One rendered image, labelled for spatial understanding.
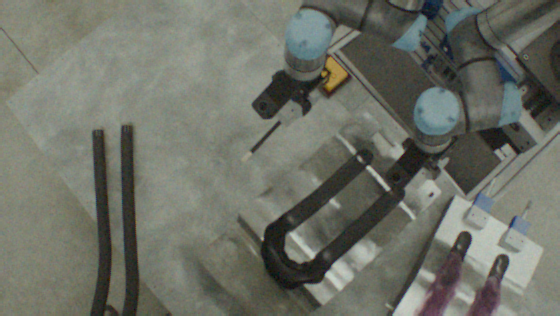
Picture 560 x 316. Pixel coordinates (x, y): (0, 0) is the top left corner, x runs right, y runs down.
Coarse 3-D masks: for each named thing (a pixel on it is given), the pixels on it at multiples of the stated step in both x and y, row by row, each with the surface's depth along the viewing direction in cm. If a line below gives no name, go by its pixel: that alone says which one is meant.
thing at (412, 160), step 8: (408, 152) 123; (416, 152) 122; (400, 160) 124; (408, 160) 123; (416, 160) 123; (424, 160) 122; (392, 168) 125; (400, 168) 124; (408, 168) 124; (416, 168) 123; (392, 176) 125; (400, 176) 124; (408, 176) 124; (392, 184) 126; (400, 184) 125
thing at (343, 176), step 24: (360, 168) 144; (312, 192) 142; (336, 192) 143; (288, 216) 137; (360, 216) 141; (384, 216) 141; (264, 240) 133; (336, 240) 138; (288, 264) 136; (312, 264) 136; (288, 288) 135
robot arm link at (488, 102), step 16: (480, 64) 107; (496, 64) 108; (464, 80) 109; (480, 80) 106; (496, 80) 106; (464, 96) 107; (480, 96) 106; (496, 96) 105; (512, 96) 105; (464, 112) 106; (480, 112) 106; (496, 112) 105; (512, 112) 105; (480, 128) 108
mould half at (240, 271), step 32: (352, 128) 146; (320, 160) 144; (384, 160) 144; (288, 192) 139; (352, 192) 143; (384, 192) 142; (416, 192) 142; (256, 224) 135; (320, 224) 138; (384, 224) 141; (224, 256) 140; (256, 256) 141; (352, 256) 137; (224, 288) 139; (256, 288) 139; (320, 288) 132
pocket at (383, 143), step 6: (378, 132) 148; (384, 132) 147; (372, 138) 148; (378, 138) 148; (384, 138) 148; (390, 138) 147; (378, 144) 148; (384, 144) 148; (390, 144) 147; (378, 150) 147; (384, 150) 147
